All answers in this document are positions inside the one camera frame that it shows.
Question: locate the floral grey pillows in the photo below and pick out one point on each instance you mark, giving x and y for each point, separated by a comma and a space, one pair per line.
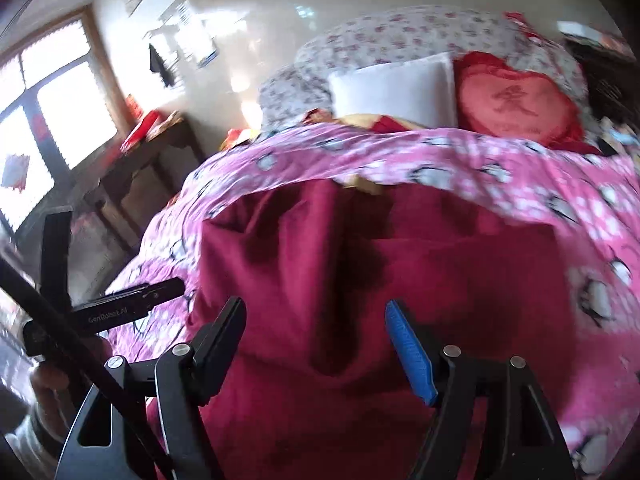
400, 30

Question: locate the dark red fleece garment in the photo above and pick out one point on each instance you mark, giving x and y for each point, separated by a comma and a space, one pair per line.
350, 285

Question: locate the dark wooden side table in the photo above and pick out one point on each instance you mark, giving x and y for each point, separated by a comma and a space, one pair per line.
145, 160

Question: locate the pink penguin print blanket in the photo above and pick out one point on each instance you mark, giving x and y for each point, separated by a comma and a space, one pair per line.
500, 185

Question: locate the red yellow cloth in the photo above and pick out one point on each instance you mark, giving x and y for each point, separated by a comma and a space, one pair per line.
380, 122

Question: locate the carved wooden headboard shelf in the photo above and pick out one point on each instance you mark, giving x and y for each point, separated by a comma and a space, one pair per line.
607, 85

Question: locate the pile of colourful packets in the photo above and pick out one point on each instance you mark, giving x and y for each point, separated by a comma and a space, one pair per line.
600, 35

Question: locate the red paper decoration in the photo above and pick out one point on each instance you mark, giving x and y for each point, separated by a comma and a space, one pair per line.
133, 105

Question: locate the red shiny wrapped package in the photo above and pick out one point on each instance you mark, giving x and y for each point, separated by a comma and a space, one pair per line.
520, 25

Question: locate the person's left hand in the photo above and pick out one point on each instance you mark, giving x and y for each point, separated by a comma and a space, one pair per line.
50, 385

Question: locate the dark hanging cloth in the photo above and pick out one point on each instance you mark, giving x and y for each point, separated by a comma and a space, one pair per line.
160, 62

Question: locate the red flat box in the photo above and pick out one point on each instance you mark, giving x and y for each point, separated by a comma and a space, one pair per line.
142, 127

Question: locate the pile of small colourful clothes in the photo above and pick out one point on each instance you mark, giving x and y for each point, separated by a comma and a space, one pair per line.
617, 135

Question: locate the white pillow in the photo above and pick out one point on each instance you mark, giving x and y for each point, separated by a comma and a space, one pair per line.
395, 90

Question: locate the red heart-shaped cushion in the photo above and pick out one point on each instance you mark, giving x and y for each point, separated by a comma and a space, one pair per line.
510, 100

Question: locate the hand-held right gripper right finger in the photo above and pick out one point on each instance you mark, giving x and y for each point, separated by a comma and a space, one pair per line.
407, 355

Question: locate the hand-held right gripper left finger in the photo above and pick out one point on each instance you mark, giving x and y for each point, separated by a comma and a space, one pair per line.
225, 332

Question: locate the wooden framed window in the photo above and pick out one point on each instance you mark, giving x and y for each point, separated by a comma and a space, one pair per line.
60, 100

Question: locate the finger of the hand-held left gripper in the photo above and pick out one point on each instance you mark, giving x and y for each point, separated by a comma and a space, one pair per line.
57, 250
160, 290

